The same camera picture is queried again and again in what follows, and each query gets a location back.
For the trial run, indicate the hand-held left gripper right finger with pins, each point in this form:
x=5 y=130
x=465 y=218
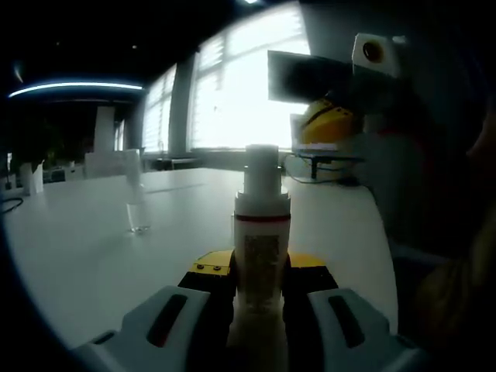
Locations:
x=333 y=333

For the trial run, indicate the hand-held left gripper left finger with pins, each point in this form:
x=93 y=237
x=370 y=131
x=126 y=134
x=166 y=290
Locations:
x=178 y=325

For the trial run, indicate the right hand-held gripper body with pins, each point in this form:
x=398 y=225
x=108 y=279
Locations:
x=381 y=56

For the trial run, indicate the clear glass pump bottle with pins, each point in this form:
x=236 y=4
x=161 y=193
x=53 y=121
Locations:
x=136 y=209

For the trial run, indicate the white pump bottle red label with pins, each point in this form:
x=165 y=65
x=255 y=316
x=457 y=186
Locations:
x=261 y=232

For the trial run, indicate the small clear pump cover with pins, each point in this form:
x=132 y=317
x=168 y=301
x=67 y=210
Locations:
x=133 y=162

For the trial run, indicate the dark computer mouse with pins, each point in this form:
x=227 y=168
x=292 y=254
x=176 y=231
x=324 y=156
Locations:
x=349 y=182

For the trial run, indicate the white low cabinet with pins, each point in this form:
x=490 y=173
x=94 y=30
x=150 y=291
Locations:
x=104 y=164

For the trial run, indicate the white square pillar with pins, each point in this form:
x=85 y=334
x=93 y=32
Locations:
x=104 y=129

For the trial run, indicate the green leafy plant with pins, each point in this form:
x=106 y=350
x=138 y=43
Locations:
x=38 y=149

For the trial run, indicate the short ceiling light strip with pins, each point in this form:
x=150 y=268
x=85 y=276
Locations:
x=73 y=86

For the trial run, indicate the black wall monitor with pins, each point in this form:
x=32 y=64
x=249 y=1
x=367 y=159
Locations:
x=302 y=75

